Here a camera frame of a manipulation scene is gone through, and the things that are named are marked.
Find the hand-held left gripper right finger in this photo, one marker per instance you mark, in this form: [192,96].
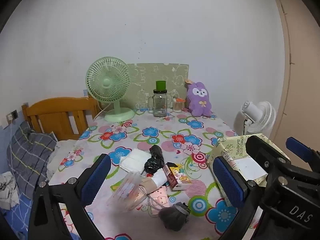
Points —
[228,182]

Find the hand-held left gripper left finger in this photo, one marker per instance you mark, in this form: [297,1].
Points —
[96,180]

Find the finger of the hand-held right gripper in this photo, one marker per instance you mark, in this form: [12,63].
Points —
[300,150]
[262,152]

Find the yellow patterned storage box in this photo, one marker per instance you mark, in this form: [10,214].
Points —
[230,147]

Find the clear plastic cup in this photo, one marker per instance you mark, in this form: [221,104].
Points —
[127,192]

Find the white tissue pack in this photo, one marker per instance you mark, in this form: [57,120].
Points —
[135,158]

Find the beige packet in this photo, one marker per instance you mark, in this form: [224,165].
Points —
[148,183]

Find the red yellow snack box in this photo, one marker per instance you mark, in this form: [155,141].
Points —
[175,177]

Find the black plastic bag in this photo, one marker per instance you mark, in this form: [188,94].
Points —
[155,163]

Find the white foil packet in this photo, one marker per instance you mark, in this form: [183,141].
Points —
[160,178]

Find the grey cloth pouch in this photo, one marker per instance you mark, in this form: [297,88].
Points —
[173,217]

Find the pink packet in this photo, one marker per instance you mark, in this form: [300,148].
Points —
[160,196]

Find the white standing fan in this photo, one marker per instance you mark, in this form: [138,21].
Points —
[262,117]

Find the floral tablecloth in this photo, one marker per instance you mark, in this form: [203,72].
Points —
[140,141]

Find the grey plaid pillow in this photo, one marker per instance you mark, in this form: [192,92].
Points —
[30,150]

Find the purple plush bunny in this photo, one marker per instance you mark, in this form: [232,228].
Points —
[198,100]

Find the wooden bed headboard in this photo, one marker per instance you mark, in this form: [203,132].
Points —
[50,110]

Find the blue bedsheet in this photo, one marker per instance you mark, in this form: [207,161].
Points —
[17,217]

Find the white crumpled clothing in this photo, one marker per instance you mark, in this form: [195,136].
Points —
[7,190]

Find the toothpick jar with orange lid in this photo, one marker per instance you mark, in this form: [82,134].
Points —
[178,106]

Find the beige door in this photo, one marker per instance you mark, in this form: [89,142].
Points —
[305,55]

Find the green desk fan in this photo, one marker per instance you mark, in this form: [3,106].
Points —
[107,82]

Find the glass jar with green lid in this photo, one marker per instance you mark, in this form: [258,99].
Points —
[160,102]

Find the green patterned board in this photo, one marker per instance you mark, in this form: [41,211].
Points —
[155,73]

